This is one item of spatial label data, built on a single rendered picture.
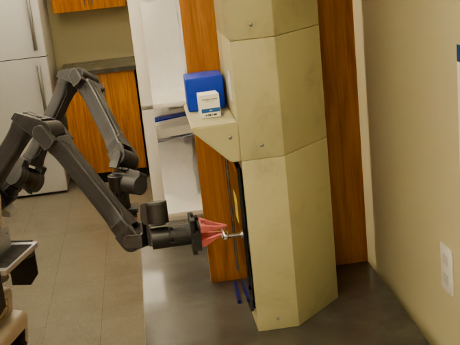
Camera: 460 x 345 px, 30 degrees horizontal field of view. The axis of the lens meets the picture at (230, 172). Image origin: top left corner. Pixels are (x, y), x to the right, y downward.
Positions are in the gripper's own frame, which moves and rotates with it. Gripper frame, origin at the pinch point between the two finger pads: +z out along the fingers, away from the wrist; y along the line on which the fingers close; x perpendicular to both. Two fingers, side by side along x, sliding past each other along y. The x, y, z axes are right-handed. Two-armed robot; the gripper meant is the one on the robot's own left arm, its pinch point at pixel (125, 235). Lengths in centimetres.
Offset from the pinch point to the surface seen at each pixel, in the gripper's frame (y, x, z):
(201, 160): 25.4, -9.3, -23.2
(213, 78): 30, -27, -50
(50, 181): -77, 442, 96
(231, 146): 31, -46, -36
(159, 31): 20, 94, -51
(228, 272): 29.8, -9.1, 13.0
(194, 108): 24, -27, -42
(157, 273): 8.3, 4.4, 15.6
